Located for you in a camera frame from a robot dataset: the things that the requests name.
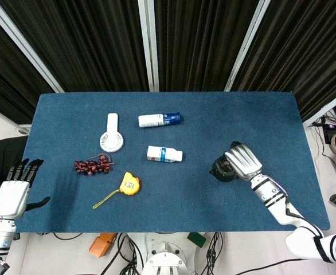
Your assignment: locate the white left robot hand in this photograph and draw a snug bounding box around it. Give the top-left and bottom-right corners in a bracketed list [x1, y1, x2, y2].
[0, 158, 51, 221]

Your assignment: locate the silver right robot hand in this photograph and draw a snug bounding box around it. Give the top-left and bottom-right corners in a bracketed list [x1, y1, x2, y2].
[224, 140, 263, 182]

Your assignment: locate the black kettle with handle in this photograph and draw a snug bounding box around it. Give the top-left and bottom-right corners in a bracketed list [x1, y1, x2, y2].
[209, 153, 245, 184]

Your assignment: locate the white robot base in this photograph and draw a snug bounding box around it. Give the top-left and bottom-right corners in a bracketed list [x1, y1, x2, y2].
[141, 232, 199, 275]

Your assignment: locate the blue table cloth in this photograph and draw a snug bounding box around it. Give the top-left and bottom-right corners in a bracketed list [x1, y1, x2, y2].
[14, 91, 331, 234]

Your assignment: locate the red grape bunch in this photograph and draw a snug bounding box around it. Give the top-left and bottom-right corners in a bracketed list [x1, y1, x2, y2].
[73, 154, 115, 176]

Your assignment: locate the green block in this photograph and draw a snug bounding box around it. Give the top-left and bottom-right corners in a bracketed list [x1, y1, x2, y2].
[186, 232, 207, 247]

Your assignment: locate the white bottle blue cap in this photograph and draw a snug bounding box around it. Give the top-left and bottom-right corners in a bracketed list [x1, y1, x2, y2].
[138, 112, 182, 128]

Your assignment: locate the orange box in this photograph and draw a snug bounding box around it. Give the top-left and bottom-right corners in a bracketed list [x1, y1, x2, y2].
[88, 232, 118, 257]

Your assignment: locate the white handheld fan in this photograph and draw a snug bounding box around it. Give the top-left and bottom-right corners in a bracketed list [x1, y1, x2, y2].
[99, 113, 126, 153]

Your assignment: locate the yellow tape measure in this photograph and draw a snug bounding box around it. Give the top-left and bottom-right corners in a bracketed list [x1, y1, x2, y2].
[92, 171, 142, 210]

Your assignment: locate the black curtain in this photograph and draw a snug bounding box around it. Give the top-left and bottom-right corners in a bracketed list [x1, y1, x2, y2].
[230, 0, 336, 121]
[0, 8, 54, 124]
[0, 0, 151, 93]
[153, 0, 260, 92]

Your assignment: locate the black floor cable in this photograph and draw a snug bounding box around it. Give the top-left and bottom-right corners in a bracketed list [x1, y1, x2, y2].
[241, 257, 305, 275]
[53, 232, 83, 241]

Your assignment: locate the white frame post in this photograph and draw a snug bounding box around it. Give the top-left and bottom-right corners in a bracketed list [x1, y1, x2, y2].
[224, 0, 272, 92]
[0, 0, 65, 93]
[302, 85, 336, 128]
[138, 0, 159, 92]

